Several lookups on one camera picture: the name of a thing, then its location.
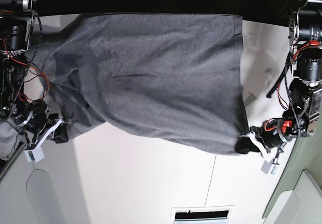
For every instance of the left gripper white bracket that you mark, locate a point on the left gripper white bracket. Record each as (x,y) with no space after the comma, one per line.
(269,142)

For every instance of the grey t-shirt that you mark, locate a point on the grey t-shirt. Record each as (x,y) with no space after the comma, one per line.
(169,76)

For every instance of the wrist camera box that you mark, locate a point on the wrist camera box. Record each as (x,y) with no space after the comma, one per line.
(35,154)
(269,168)

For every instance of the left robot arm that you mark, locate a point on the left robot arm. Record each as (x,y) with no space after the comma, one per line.
(302,79)

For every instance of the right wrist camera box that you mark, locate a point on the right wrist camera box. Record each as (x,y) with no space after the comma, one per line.
(35,154)

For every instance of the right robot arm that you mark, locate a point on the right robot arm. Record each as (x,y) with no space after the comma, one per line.
(17,21)

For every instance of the black slotted table vent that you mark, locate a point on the black slotted table vent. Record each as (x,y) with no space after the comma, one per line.
(215,214)

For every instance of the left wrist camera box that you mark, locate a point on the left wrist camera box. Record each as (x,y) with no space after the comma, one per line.
(269,168)

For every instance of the grey clothes pile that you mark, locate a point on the grey clothes pile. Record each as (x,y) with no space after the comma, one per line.
(11,138)

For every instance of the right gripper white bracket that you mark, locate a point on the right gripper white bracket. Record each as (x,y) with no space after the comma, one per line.
(52,127)

